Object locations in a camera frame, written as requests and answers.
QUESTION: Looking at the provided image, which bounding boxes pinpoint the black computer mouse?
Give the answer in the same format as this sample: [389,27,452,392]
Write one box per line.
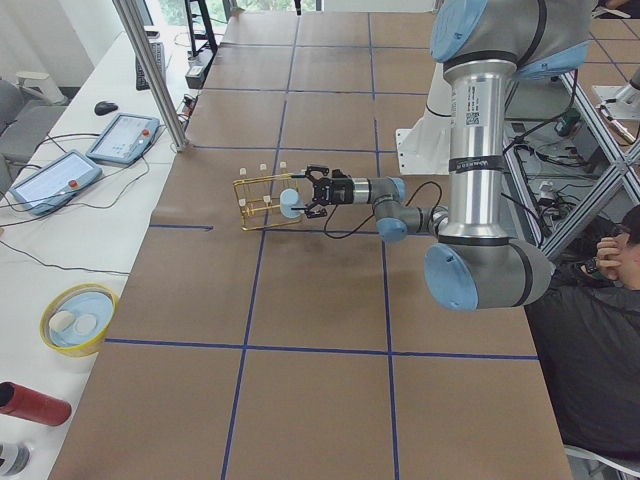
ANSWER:
[94,101,118,116]

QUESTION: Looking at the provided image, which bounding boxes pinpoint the grey office chair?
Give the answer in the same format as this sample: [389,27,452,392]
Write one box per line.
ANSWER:
[1,71,68,192]

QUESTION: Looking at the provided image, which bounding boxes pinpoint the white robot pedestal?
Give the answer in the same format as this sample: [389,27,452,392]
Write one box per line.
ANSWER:
[396,63,451,175]

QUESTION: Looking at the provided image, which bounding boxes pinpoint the lower teach pendant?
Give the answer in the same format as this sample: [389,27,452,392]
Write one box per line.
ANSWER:
[9,150,103,216]

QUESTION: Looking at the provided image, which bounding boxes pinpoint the teach pendant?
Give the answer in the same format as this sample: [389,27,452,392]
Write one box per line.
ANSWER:
[86,113,160,166]
[9,150,103,216]

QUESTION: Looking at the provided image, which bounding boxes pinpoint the light blue cup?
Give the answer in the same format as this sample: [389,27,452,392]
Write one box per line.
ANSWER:
[279,188,305,219]

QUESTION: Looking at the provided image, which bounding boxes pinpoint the gold wire cup holder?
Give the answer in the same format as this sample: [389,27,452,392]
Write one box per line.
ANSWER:
[232,161,302,231]

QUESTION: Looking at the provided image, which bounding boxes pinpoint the aluminium frame post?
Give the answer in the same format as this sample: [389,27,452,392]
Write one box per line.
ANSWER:
[112,0,188,152]

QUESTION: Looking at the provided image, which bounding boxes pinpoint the upper teach pendant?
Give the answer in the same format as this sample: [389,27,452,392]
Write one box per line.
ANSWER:
[86,113,160,166]

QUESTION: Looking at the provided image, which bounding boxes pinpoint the black keyboard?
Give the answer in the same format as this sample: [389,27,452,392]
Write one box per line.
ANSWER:
[134,41,167,92]

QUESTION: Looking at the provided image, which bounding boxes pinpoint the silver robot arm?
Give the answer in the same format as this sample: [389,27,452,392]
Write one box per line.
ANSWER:
[280,1,592,311]

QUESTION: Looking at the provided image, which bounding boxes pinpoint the red thermos bottle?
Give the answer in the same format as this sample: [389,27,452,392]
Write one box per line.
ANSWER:
[1,381,72,426]

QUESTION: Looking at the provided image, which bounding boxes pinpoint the white round bun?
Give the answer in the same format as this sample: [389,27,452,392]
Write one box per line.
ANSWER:
[49,310,76,332]

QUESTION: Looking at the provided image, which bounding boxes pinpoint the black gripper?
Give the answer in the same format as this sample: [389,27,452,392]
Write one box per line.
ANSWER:
[289,165,355,218]

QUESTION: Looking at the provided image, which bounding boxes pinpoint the seated person in black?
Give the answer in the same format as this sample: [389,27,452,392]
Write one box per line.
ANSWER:
[525,207,639,460]

